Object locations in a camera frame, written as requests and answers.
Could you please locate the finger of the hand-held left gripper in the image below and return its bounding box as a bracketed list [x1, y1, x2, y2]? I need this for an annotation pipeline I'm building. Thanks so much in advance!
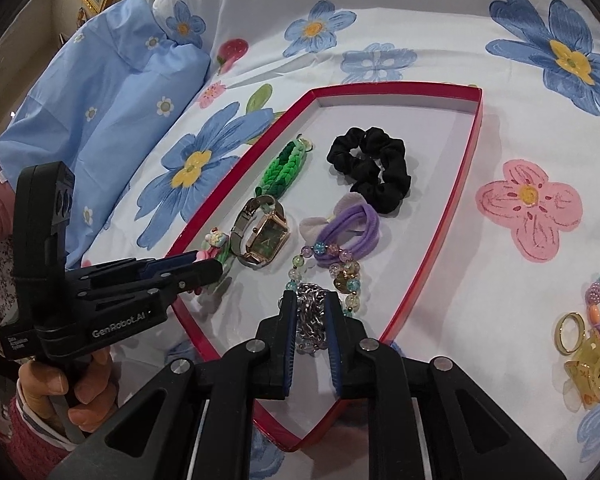
[67, 253, 201, 287]
[77, 260, 225, 312]

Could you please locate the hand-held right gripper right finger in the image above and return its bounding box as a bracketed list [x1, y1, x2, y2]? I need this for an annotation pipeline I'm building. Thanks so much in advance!
[322, 290, 568, 480]

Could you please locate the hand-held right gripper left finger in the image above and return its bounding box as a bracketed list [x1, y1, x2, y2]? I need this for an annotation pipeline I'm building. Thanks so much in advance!
[45, 290, 301, 480]

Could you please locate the silver chain bracelet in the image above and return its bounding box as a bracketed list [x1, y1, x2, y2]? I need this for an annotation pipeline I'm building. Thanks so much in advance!
[294, 282, 331, 356]

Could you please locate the pink charm hair clip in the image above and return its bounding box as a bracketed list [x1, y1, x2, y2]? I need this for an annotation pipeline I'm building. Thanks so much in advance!
[192, 229, 231, 267]

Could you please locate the pastel glass bead bracelet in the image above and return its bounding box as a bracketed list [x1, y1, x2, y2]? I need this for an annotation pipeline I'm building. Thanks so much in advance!
[285, 242, 367, 316]

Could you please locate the rose gold square wristwatch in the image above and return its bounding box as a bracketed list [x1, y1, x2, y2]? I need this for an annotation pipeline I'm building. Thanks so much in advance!
[230, 195, 292, 268]

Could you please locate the purple hair tie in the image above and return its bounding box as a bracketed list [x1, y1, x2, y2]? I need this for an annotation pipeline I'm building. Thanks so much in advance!
[300, 192, 381, 267]

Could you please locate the green braided keychain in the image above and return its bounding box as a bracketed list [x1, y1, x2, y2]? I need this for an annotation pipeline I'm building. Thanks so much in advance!
[254, 139, 315, 198]

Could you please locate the black fabric scrunchie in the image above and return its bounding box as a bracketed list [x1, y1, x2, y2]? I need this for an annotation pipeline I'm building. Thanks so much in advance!
[326, 126, 412, 216]

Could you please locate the red shallow box tray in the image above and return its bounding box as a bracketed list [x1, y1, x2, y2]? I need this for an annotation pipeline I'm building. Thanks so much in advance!
[167, 81, 483, 453]

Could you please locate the person's left forearm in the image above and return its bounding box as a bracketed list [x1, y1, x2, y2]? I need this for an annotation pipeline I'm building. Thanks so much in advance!
[5, 395, 81, 476]

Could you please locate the person's left hand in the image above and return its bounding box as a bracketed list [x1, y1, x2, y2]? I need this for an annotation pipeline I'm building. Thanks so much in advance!
[17, 347, 119, 433]

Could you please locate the light blue flowered pillow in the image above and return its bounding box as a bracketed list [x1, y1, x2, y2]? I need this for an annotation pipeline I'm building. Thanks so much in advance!
[0, 0, 213, 271]

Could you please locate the yellow star claw clip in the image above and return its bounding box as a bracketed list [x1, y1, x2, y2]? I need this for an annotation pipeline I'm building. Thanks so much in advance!
[562, 332, 600, 413]

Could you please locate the gold ring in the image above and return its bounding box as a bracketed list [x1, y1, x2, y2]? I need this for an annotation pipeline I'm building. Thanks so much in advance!
[552, 311, 587, 357]

